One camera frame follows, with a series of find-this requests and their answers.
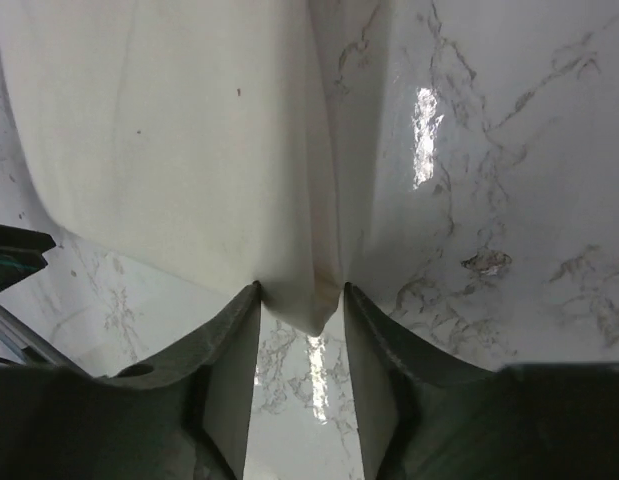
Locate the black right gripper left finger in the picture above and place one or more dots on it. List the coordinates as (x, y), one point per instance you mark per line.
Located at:
(182, 413)

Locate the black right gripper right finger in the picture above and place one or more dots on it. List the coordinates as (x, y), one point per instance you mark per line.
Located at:
(425, 414)

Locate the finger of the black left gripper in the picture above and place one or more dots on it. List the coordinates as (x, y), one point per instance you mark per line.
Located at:
(21, 254)

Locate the cream white t shirt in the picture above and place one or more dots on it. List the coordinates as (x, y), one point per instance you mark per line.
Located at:
(224, 142)

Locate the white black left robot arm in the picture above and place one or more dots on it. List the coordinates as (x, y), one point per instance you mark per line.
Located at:
(27, 345)

